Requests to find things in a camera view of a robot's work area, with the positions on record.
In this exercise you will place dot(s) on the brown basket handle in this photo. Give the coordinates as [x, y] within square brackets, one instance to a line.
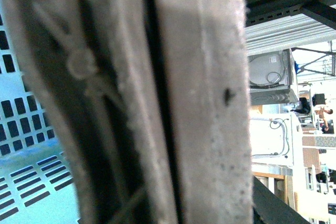
[149, 100]

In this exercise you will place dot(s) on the light blue plastic basket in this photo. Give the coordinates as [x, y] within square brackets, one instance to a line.
[36, 182]

